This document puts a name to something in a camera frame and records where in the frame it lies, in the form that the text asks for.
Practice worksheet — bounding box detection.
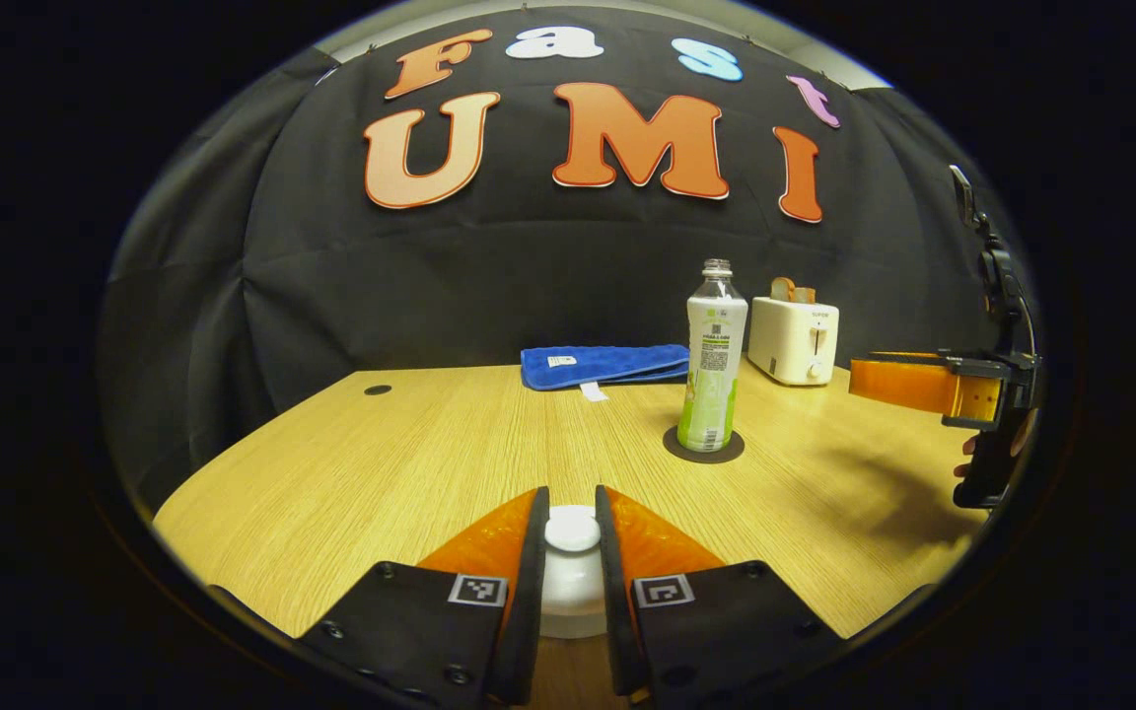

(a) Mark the black backdrop cloth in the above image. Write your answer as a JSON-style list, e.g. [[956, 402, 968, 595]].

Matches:
[[95, 5, 1034, 514]]

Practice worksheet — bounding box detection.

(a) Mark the dark brown round coaster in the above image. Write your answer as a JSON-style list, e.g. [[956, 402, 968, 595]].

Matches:
[[663, 425, 746, 464]]

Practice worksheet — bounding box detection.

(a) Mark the white toaster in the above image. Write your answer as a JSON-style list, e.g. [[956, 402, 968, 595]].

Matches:
[[747, 296, 840, 387]]

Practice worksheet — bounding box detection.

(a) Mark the blue folded towel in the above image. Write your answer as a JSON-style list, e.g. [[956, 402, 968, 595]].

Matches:
[[520, 344, 691, 402]]

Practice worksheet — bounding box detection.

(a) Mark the clear water bottle white label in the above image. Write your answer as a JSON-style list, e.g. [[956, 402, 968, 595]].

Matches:
[[676, 258, 749, 454]]

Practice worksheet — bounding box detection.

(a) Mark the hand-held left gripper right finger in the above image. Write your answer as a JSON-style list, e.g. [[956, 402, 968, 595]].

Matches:
[[595, 484, 845, 703]]

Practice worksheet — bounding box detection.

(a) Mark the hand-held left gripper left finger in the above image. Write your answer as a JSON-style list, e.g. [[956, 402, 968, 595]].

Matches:
[[297, 485, 551, 707]]

